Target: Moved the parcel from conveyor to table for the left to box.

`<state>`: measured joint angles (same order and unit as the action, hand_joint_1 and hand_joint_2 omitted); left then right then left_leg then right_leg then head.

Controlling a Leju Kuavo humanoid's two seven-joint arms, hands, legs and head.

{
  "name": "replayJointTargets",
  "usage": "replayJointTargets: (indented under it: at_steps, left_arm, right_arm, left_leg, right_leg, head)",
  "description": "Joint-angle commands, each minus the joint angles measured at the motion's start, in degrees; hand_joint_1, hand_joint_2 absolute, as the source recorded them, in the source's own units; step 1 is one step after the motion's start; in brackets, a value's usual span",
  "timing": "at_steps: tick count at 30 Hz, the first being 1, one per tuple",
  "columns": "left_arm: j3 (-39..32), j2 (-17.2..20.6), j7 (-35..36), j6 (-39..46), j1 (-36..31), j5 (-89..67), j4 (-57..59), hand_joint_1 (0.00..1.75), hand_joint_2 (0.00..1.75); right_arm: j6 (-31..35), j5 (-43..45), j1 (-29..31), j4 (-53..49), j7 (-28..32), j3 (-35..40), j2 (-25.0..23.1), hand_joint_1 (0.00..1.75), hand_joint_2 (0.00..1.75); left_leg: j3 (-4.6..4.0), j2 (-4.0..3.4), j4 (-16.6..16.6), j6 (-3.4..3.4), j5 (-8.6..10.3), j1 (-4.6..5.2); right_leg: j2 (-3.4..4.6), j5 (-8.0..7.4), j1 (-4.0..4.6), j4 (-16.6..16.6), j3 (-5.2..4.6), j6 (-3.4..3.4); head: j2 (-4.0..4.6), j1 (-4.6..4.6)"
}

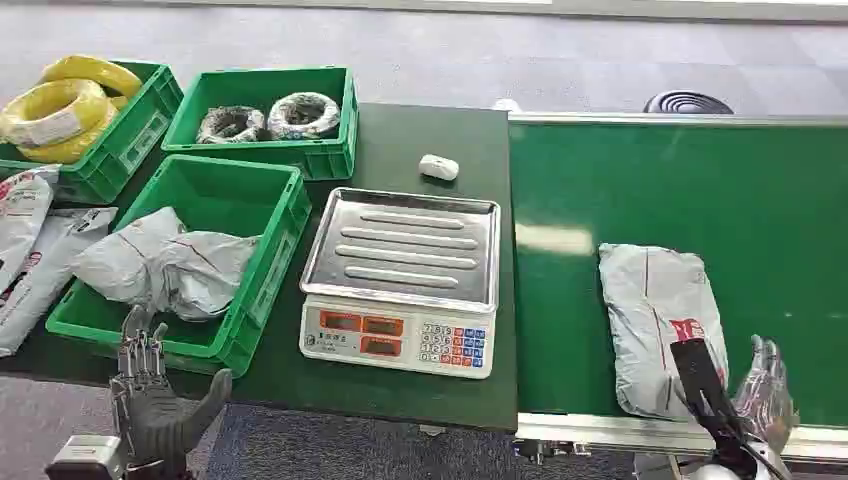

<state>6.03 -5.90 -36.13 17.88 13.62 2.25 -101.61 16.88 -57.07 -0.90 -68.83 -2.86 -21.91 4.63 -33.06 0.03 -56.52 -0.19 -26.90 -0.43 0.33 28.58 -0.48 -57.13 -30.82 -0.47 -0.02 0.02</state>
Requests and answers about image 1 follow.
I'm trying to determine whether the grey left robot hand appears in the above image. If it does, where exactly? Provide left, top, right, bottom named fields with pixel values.
left=109, top=304, right=234, bottom=480

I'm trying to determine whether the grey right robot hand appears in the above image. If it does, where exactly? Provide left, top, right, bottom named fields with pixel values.
left=669, top=334, right=800, bottom=465

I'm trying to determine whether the grey plastic parcel red print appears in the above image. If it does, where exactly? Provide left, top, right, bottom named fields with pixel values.
left=598, top=242, right=731, bottom=421

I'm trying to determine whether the crumpled grey plastic parcel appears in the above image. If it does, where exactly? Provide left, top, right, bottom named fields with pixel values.
left=157, top=229, right=262, bottom=324
left=70, top=205, right=188, bottom=313

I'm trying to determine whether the white parcel bag red print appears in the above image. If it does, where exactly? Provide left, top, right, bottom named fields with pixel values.
left=0, top=206, right=119, bottom=360
left=0, top=164, right=62, bottom=294

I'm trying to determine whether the green conveyor belt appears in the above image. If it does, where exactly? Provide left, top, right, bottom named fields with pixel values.
left=507, top=111, right=848, bottom=465

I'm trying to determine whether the green crate with parcels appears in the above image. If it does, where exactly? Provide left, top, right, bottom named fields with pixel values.
left=45, top=154, right=313, bottom=379

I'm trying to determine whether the green crate with yellow coils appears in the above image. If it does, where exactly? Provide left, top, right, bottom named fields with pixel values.
left=0, top=59, right=185, bottom=205

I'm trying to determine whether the white electronic scale steel tray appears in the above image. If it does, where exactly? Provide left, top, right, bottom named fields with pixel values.
left=298, top=186, right=503, bottom=381

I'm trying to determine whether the black ribbed round object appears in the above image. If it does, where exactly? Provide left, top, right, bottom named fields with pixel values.
left=642, top=89, right=735, bottom=116

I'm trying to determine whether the green crate with grey coils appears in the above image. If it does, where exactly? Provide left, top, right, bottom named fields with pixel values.
left=161, top=66, right=360, bottom=182

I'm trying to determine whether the small white oval device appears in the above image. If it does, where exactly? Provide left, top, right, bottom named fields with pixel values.
left=418, top=153, right=460, bottom=182

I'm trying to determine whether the dark green table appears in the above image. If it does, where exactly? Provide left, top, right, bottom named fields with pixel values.
left=0, top=101, right=520, bottom=435

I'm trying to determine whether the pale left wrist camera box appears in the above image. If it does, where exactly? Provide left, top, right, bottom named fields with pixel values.
left=44, top=435, right=128, bottom=480

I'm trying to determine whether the grey wrapped wire coil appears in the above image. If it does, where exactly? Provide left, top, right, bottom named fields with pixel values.
left=267, top=91, right=342, bottom=141
left=195, top=105, right=268, bottom=146

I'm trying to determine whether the yellow cable coil white label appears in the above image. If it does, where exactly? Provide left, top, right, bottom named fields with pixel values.
left=0, top=78, right=111, bottom=148

